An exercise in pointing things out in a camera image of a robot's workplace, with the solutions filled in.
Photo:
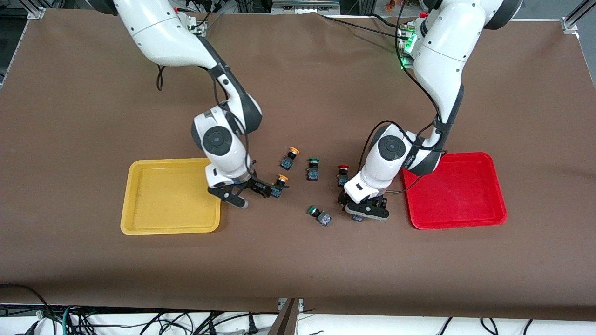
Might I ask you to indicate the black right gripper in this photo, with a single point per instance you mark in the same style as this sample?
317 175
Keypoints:
255 184

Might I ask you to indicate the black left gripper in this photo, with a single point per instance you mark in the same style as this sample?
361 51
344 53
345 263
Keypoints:
381 202

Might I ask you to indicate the yellow push button switch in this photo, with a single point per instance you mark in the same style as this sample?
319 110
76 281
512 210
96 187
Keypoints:
287 161
278 190

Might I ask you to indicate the red button with yellow tag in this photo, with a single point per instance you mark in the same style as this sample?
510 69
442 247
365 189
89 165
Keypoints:
357 217

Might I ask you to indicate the red push button switch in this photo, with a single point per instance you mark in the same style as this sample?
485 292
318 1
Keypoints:
343 177

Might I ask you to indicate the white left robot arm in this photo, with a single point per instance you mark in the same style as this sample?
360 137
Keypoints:
447 46

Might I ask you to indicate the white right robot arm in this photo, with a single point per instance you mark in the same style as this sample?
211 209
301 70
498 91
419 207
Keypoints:
158 32

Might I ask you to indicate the brown table cover sheet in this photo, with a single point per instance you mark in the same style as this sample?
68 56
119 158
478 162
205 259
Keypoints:
298 260

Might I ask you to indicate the red plastic tray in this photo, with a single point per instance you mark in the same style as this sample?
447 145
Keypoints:
456 195

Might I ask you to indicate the yellow plastic tray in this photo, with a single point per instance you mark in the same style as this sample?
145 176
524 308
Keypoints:
167 200

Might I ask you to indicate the wooden table leg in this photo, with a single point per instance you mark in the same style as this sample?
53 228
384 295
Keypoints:
286 323

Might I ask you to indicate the black power plug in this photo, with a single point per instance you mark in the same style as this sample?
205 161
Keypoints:
252 325

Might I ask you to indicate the grey metal box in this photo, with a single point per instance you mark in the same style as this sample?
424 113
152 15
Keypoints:
305 7

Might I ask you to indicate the green push button switch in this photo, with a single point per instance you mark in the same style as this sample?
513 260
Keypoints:
321 217
313 171

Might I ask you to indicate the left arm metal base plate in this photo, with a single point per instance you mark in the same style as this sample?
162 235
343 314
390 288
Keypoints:
406 66

